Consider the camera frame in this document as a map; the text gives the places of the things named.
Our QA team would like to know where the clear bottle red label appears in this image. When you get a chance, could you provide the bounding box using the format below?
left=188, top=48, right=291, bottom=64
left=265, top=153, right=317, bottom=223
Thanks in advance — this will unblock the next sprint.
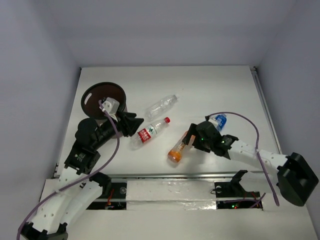
left=129, top=117, right=171, bottom=150

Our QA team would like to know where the clear bottle blue label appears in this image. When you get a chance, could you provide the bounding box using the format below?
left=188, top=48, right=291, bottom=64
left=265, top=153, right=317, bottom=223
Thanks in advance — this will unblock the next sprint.
left=214, top=113, right=227, bottom=132

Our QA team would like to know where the orange label plastic bottle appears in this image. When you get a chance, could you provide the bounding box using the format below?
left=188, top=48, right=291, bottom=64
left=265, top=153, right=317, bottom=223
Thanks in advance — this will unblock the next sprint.
left=167, top=132, right=195, bottom=164

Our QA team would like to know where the clear plastic bottle white cap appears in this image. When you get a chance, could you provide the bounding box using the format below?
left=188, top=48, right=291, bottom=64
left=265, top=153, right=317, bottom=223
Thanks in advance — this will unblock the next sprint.
left=145, top=94, right=178, bottom=121

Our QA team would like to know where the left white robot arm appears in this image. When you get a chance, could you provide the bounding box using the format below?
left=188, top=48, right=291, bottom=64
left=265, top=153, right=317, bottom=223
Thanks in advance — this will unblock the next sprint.
left=16, top=111, right=144, bottom=240

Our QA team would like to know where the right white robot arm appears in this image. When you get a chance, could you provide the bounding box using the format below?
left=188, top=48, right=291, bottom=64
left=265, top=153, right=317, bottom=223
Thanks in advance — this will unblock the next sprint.
left=182, top=121, right=319, bottom=207

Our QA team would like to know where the dark brown round bin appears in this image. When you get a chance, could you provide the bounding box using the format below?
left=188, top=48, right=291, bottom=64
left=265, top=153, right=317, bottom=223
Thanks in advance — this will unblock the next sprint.
left=80, top=82, right=127, bottom=126

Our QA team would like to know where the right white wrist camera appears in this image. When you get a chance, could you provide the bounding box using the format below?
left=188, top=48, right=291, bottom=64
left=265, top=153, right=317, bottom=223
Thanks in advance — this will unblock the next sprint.
left=205, top=116, right=219, bottom=127

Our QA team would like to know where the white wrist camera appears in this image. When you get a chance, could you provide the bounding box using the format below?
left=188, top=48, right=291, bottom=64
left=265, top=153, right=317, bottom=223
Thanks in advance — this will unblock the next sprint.
left=98, top=97, right=120, bottom=121
left=205, top=116, right=219, bottom=127

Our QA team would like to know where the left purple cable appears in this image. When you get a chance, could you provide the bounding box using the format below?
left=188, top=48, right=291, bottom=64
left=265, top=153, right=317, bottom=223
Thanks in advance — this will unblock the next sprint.
left=16, top=99, right=121, bottom=240

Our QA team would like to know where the purple cable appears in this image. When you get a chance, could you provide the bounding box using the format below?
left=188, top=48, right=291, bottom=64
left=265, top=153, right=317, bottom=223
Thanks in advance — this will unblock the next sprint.
left=207, top=111, right=281, bottom=207
left=16, top=99, right=121, bottom=240

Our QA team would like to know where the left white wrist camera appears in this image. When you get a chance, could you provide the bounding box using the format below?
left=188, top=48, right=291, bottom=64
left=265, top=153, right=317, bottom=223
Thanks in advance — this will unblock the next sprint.
left=98, top=97, right=120, bottom=121

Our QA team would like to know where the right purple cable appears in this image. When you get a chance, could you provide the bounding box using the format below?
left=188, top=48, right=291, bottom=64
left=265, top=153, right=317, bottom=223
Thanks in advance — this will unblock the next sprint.
left=207, top=111, right=281, bottom=207

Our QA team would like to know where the aluminium rail front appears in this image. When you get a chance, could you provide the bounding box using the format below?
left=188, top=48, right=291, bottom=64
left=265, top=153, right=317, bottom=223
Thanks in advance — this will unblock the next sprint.
left=101, top=158, right=262, bottom=178

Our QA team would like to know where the aluminium rail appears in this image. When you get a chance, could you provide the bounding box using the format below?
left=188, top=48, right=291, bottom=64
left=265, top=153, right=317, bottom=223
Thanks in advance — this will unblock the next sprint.
left=101, top=158, right=262, bottom=178
left=250, top=66, right=282, bottom=154

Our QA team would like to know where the aluminium rail right side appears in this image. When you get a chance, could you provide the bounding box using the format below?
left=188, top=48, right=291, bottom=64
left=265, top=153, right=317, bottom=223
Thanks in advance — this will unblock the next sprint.
left=250, top=66, right=282, bottom=154

